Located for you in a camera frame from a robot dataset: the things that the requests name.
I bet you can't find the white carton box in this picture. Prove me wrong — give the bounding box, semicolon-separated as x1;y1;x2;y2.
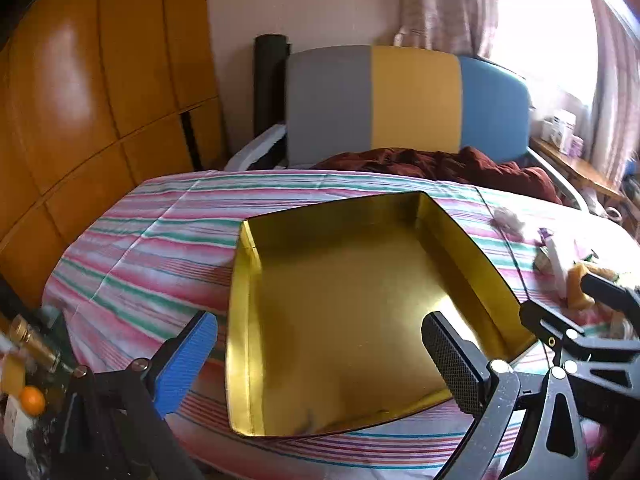
542;107;578;153

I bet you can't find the white chair armrest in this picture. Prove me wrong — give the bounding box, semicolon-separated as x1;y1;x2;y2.
224;124;288;171
525;149;588;211

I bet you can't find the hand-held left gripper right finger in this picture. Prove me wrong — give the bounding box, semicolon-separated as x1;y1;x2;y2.
421;311;591;480

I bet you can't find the gold metal tin tray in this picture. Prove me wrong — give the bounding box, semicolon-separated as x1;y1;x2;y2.
225;191;538;438

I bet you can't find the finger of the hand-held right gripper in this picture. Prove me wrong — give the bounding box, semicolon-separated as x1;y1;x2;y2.
580;271;640;321
519;300;640;396

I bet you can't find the black foam roll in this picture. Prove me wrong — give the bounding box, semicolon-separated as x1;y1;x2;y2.
252;34;291;138

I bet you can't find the wooden side shelf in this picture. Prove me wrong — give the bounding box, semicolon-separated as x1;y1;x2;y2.
530;135;623;201

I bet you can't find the striped tablecloth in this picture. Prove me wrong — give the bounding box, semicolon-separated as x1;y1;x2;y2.
42;170;640;480

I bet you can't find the orange ball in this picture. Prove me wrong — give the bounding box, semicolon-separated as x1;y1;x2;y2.
22;386;47;416

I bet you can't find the wooden wardrobe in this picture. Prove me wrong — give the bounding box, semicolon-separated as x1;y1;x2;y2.
0;0;226;311

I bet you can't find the maroon cloth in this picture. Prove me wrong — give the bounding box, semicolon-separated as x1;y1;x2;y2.
312;146;563;205

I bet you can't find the pink patterned curtain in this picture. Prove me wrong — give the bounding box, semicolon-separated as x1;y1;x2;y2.
392;0;501;58
582;0;640;191

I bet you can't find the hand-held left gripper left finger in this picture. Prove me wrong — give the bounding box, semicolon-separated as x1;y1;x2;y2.
60;310;219;480

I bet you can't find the window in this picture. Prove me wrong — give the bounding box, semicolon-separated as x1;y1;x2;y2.
495;0;601;106

